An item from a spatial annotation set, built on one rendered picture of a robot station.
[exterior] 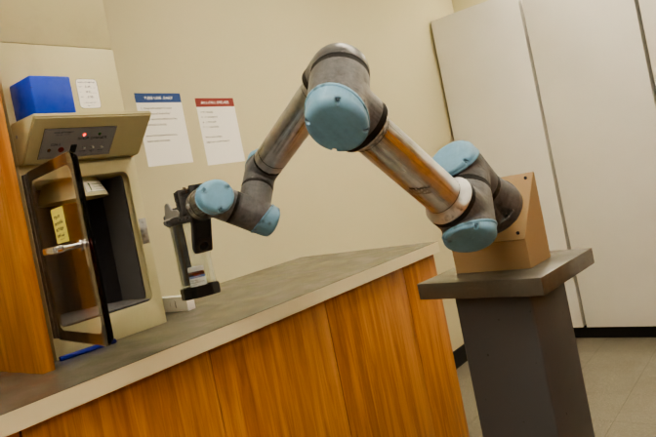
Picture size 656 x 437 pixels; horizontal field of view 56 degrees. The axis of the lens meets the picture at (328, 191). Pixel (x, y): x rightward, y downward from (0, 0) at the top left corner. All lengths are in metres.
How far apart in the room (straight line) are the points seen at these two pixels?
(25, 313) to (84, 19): 0.79
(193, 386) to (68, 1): 1.04
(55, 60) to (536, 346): 1.36
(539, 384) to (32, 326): 1.14
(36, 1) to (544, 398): 1.56
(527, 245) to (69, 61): 1.24
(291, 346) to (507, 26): 2.87
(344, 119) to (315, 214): 1.89
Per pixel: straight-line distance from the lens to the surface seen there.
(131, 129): 1.70
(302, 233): 2.86
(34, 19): 1.76
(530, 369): 1.55
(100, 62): 1.81
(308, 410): 1.81
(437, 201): 1.28
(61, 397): 1.31
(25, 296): 1.51
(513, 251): 1.53
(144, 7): 2.55
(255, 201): 1.39
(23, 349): 1.58
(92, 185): 1.74
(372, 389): 2.04
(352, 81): 1.11
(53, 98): 1.59
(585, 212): 4.00
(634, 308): 4.07
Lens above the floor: 1.21
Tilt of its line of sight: level
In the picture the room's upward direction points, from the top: 11 degrees counter-clockwise
